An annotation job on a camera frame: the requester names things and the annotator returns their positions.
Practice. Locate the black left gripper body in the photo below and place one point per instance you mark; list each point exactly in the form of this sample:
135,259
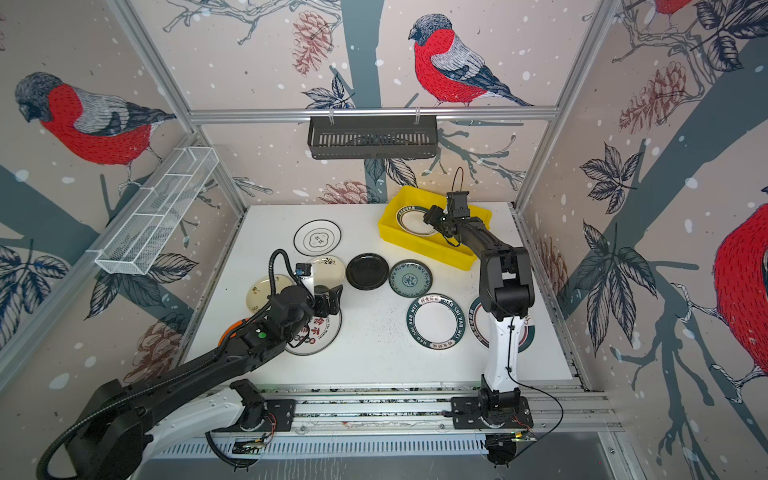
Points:
321,308

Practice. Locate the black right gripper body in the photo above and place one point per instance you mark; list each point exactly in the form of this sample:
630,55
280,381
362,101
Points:
442,219

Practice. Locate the white plate red green characters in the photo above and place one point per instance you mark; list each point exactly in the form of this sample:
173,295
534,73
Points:
317,335

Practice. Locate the white plate green band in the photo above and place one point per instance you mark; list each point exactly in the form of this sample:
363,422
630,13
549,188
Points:
411,220

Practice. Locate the white plate green lettered rim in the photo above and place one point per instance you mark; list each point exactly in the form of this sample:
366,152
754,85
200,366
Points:
436,322

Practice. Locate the white plate green red rim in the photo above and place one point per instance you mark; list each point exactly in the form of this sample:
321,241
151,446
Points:
480,326

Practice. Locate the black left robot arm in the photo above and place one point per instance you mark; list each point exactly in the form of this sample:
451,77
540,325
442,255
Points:
121,426

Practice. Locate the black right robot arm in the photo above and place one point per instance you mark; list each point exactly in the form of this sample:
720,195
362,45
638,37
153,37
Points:
506,291

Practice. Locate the yellow plastic bin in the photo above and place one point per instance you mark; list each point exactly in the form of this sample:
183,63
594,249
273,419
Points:
434,247

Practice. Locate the cream plate black flower pattern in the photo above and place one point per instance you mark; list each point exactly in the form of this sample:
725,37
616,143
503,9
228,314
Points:
328,271

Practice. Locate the black round plate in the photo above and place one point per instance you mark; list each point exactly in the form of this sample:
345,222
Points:
367,271

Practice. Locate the white plate thin green rim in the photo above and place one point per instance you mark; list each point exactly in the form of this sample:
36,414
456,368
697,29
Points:
317,238

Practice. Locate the teal patterned small plate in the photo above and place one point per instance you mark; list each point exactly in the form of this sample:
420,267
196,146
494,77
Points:
410,278

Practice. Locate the cream plate red seal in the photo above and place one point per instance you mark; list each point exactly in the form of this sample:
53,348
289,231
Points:
260,292

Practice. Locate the orange plate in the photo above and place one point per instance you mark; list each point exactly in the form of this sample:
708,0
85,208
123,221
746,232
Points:
231,331

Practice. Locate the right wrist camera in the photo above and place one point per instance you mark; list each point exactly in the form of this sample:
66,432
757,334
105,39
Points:
457,205

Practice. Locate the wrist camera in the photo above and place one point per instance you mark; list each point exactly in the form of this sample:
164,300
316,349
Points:
457,205
305,275

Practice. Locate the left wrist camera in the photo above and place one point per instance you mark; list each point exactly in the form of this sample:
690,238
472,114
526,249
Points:
305,275

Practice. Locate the black hanging wire basket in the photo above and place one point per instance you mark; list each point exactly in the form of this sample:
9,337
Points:
373,137

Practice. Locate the white wire mesh basket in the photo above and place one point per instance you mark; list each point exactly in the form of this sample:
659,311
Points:
141,238

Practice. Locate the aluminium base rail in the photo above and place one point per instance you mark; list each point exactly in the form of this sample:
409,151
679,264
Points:
319,424

